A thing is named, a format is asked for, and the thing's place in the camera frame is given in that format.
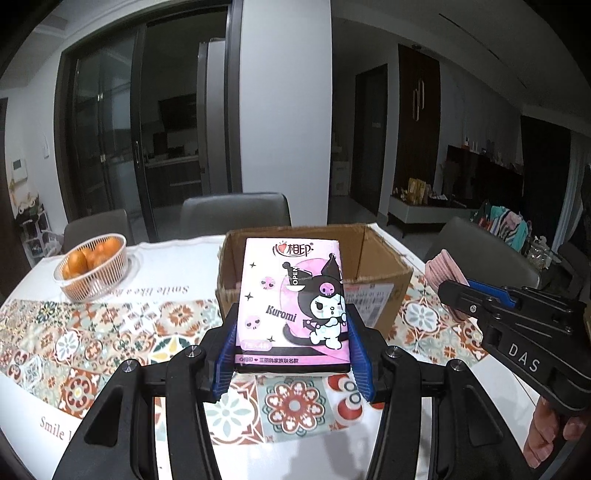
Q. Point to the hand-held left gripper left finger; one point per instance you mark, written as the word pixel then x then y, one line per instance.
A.
pixel 226 364

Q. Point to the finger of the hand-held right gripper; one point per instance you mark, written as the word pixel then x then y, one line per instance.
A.
pixel 494 289
pixel 466 302

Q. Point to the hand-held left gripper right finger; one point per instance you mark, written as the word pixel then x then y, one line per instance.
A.
pixel 364 364

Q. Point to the pink ribbed cloth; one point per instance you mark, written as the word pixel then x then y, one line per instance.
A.
pixel 442 270

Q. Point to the brown cardboard box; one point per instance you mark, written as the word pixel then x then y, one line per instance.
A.
pixel 383 286

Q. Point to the pink cartoon tissue pack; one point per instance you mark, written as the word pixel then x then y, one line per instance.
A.
pixel 286 300

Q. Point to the person's right hand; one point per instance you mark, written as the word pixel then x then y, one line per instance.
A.
pixel 540 438

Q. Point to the grey dining chair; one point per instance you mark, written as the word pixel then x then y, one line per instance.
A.
pixel 97 230
pixel 235 212
pixel 480 244
pixel 575 272

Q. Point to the clear plastic snack bag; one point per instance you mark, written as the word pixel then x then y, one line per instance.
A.
pixel 538 251

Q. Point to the colourful clothes pile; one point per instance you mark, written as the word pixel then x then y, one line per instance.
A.
pixel 503 226

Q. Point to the white low cabinet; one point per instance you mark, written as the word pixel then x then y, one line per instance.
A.
pixel 415 214

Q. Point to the dark sideboard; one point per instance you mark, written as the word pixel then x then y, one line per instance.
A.
pixel 485 175

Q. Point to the yellow snack bags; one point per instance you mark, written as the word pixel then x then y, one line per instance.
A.
pixel 415 190

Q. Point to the white plastic fruit basket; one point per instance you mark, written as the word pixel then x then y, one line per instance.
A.
pixel 97 281

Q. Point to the orange fruit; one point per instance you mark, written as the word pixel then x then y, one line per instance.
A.
pixel 111 244
pixel 96 258
pixel 75 267

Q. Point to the dark wooden cabinet door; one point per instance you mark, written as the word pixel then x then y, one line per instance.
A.
pixel 419 120

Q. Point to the dark interior door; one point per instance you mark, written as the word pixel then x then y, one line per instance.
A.
pixel 371 138

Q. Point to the small white storage shelf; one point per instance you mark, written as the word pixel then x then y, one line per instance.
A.
pixel 34 228

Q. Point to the glass sliding door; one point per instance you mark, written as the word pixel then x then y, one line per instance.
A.
pixel 106 138

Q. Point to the white light switch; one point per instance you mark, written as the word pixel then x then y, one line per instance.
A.
pixel 46 147

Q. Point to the white wall panel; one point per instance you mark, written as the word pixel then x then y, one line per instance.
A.
pixel 19 170

